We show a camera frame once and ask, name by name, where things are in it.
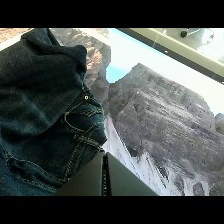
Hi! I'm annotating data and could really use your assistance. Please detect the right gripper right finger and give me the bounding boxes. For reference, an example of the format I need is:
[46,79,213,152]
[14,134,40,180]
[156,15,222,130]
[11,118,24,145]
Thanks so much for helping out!
[105,152,158,197]

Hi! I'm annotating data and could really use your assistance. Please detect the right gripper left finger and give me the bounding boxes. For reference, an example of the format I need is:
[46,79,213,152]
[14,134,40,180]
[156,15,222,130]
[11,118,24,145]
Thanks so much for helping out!
[54,151,106,197]

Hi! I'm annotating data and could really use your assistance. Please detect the blue jeans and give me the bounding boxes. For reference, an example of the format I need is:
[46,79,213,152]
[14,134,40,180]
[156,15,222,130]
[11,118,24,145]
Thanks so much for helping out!
[0,27,108,197]

